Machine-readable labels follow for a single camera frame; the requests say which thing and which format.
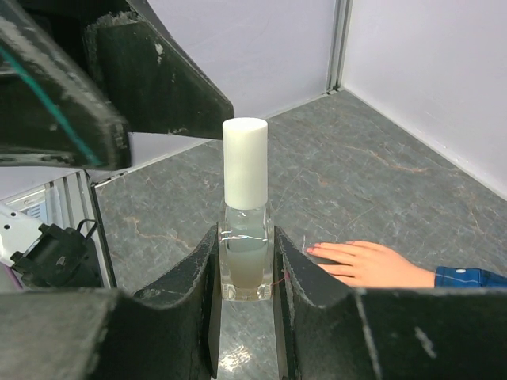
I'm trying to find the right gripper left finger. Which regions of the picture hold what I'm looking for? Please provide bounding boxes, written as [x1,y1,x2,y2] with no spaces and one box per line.
[1,228,221,379]

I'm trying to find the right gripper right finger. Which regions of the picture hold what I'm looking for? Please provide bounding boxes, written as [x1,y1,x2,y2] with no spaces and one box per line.
[273,228,506,379]

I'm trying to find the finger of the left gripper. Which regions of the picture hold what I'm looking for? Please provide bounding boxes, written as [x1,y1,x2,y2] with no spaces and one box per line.
[85,1,234,139]
[1,1,131,170]

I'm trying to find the white nail polish cap brush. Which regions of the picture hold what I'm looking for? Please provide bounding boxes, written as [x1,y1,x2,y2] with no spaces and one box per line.
[223,117,268,210]

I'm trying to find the clear nail polish bottle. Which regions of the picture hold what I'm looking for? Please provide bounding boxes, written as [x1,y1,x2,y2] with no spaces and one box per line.
[218,203,274,302]

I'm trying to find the mannequin hand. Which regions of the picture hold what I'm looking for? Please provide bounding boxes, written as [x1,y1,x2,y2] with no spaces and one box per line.
[307,241,435,288]

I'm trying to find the blue plaid shirt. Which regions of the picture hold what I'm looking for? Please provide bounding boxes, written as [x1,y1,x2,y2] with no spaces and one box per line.
[434,266,507,287]

